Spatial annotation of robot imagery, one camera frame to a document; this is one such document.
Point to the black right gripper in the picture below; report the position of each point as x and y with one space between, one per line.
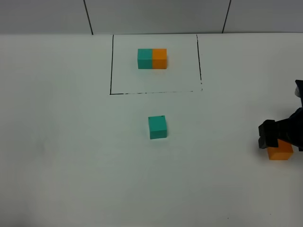
289 130

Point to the orange template block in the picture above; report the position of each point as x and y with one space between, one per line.
159 58

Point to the green template block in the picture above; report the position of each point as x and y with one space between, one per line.
144 58

